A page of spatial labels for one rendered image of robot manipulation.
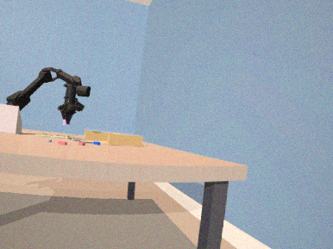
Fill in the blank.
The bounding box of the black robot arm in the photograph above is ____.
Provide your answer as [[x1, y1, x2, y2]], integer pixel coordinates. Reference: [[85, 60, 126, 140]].
[[6, 67, 91, 111]]

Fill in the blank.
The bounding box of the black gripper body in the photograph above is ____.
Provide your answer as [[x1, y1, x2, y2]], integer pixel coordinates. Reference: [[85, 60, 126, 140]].
[[58, 95, 80, 112]]

